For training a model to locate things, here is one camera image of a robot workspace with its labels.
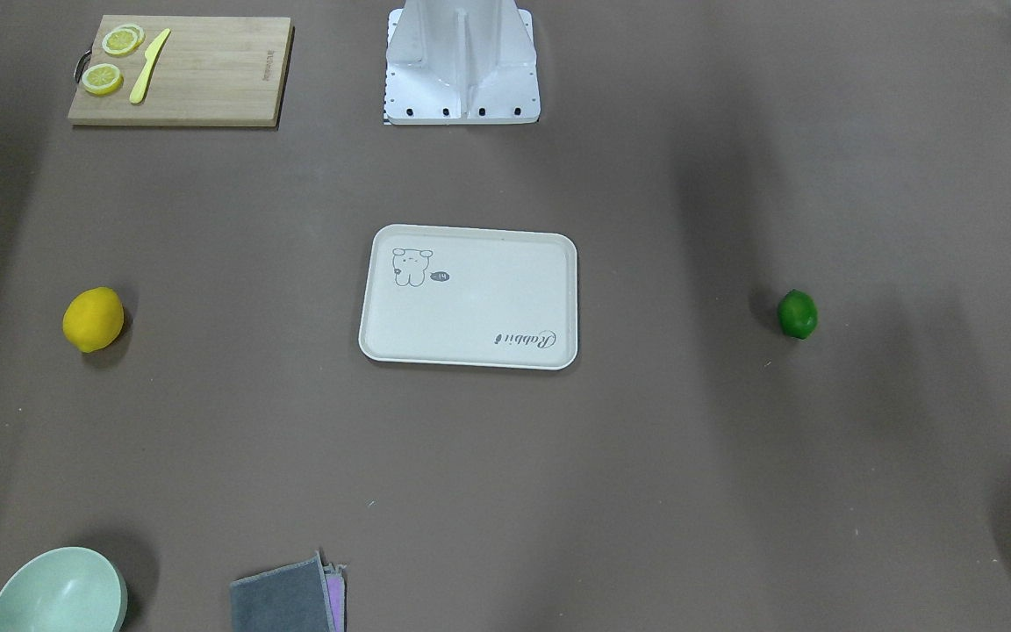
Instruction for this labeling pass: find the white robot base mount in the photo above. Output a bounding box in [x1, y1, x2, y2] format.
[383, 1, 541, 126]

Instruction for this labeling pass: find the lemon slice upper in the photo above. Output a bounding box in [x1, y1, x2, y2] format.
[101, 24, 145, 57]

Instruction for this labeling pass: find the green lime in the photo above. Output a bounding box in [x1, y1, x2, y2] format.
[776, 289, 819, 340]

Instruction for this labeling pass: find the cream rabbit tray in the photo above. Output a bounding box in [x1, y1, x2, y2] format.
[358, 224, 579, 371]

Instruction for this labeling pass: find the mint green bowl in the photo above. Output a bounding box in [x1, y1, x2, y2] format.
[0, 547, 129, 631]

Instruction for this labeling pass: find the lemon slice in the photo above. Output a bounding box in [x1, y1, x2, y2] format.
[79, 63, 124, 97]
[101, 24, 145, 57]

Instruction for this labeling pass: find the grey folded cloth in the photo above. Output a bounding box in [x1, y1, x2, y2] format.
[229, 552, 347, 631]

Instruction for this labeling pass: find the bamboo cutting board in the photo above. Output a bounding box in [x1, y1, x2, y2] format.
[68, 13, 294, 127]

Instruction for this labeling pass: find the lemon slice lower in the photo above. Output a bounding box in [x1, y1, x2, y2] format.
[79, 63, 124, 97]

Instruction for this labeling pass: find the yellow lemon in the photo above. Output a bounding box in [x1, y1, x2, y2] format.
[61, 285, 125, 355]

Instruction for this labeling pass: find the yellow plastic knife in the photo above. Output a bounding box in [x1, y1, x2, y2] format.
[129, 28, 171, 105]

